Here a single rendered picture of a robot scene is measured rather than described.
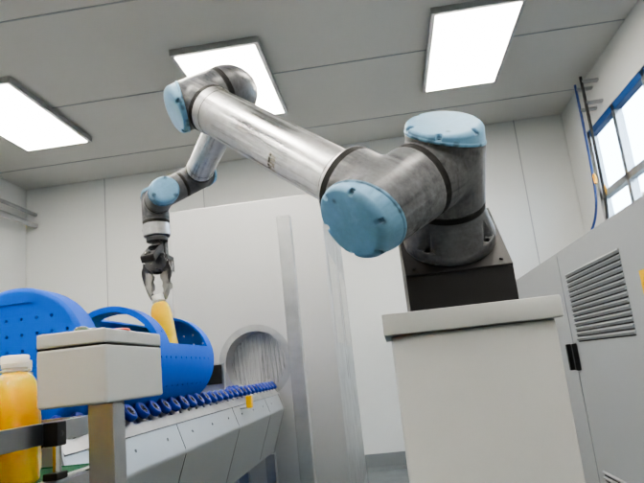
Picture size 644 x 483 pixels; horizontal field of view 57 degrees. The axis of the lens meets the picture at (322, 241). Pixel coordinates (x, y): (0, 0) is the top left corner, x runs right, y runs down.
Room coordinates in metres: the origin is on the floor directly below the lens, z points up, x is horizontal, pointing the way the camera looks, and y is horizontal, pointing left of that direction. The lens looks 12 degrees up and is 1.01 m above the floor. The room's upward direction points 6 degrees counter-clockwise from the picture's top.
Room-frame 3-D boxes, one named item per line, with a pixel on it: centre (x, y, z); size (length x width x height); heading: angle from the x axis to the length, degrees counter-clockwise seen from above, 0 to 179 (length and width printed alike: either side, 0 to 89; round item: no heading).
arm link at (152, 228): (1.95, 0.55, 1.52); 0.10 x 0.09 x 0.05; 85
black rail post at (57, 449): (0.90, 0.42, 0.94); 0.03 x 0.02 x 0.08; 175
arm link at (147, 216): (1.95, 0.55, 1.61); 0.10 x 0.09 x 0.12; 27
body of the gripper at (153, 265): (1.96, 0.55, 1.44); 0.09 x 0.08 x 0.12; 175
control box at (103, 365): (0.91, 0.34, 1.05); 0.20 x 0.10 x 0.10; 175
